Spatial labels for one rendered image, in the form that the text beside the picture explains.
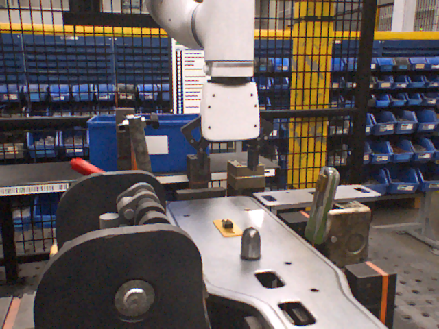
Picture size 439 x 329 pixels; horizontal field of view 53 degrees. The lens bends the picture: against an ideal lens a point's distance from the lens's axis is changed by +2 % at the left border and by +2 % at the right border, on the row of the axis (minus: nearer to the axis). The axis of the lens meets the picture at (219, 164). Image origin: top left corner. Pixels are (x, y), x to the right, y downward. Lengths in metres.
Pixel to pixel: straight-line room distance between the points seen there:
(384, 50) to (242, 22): 2.48
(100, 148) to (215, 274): 0.57
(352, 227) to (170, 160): 0.50
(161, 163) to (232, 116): 0.42
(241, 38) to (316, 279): 0.39
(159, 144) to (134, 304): 0.82
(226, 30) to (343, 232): 0.41
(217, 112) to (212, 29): 0.13
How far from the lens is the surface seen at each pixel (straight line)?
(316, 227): 0.81
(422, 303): 1.29
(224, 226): 0.81
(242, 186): 1.06
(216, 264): 0.68
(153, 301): 0.33
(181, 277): 0.32
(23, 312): 0.46
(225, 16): 0.73
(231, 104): 0.74
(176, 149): 1.12
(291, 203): 0.98
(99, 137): 1.12
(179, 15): 0.79
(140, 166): 0.74
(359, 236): 0.85
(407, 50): 3.27
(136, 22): 1.32
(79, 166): 0.74
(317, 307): 0.59
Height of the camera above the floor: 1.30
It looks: 13 degrees down
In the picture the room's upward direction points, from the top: straight up
